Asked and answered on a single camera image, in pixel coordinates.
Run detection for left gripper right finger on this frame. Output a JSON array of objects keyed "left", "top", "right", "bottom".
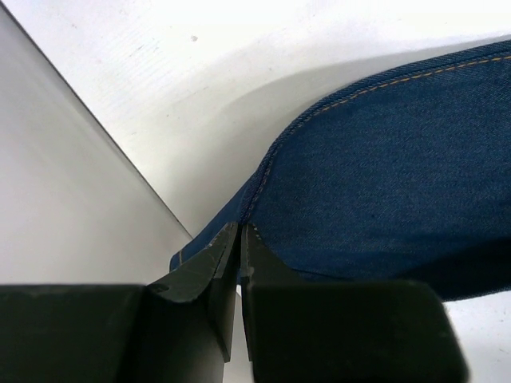
[{"left": 240, "top": 225, "right": 469, "bottom": 383}]

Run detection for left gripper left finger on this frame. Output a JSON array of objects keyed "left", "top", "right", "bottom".
[{"left": 1, "top": 223, "right": 240, "bottom": 382}]

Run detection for dark blue denim trousers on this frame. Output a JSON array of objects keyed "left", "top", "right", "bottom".
[{"left": 170, "top": 41, "right": 510, "bottom": 300}]

